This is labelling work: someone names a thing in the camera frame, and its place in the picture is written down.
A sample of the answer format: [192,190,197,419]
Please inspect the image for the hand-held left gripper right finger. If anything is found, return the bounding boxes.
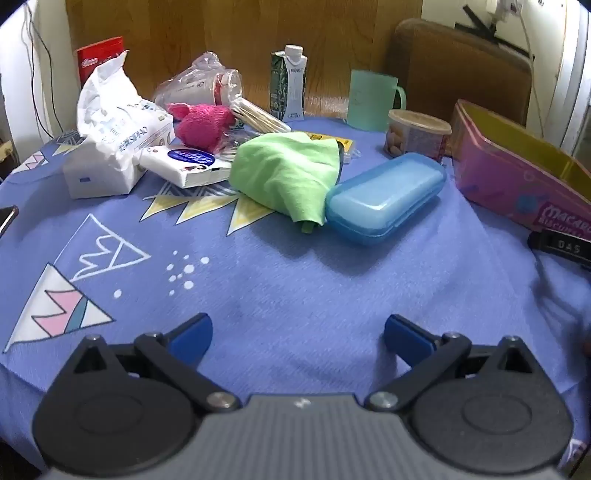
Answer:
[364,314,548,412]

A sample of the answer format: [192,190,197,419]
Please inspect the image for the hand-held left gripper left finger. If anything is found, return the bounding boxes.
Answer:
[60,312,242,414]

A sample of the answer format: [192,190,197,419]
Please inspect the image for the pink tin box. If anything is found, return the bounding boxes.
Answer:
[449,99,591,241]

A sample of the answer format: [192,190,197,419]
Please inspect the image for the white wet wipes pack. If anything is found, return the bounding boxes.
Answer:
[139,143,232,188]

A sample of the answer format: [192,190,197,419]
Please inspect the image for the green cloth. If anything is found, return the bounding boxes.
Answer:
[229,131,343,228]

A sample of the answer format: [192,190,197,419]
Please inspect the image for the pink knitted cloth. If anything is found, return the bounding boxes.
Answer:
[166,102,237,154]

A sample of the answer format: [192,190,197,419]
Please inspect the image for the blue printed tablecloth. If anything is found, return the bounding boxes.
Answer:
[0,113,591,480]

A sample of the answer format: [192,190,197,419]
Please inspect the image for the blue glasses case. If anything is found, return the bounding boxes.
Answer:
[324,152,448,246]

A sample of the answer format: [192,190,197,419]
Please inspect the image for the clear snack jar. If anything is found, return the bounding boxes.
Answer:
[383,109,452,161]

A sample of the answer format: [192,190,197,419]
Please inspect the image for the brown chair back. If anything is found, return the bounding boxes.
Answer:
[387,17,534,128]

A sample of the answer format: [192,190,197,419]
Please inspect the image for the white tissue pack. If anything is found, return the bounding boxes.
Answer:
[62,50,175,200]

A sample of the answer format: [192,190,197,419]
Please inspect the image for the yellow packet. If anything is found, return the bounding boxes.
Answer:
[302,131,356,153]

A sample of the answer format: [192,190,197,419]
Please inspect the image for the black phone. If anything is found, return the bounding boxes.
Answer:
[0,205,20,237]

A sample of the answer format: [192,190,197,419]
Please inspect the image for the cotton swab pack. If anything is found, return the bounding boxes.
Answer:
[229,97,293,134]

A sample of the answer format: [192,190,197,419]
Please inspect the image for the black tape cross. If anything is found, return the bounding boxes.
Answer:
[455,5,537,59]

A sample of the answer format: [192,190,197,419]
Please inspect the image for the green plastic mug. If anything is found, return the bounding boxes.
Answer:
[346,69,407,133]

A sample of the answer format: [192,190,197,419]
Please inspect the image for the white power strip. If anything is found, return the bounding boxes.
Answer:
[485,0,525,25]

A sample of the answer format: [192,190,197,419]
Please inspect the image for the bagged clear plastic cups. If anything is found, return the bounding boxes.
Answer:
[152,51,244,112]

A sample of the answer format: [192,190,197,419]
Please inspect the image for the drink carton with white cap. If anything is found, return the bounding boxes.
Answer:
[270,45,308,123]

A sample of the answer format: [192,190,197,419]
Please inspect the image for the red packet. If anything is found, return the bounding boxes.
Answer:
[76,36,126,89]

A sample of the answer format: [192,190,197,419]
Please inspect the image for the brown cardboard sheet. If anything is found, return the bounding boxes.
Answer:
[65,0,424,121]

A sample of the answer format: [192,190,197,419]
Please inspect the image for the white cable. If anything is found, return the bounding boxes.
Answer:
[516,0,546,127]

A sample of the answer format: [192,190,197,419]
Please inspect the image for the black cable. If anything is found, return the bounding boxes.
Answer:
[25,0,64,139]

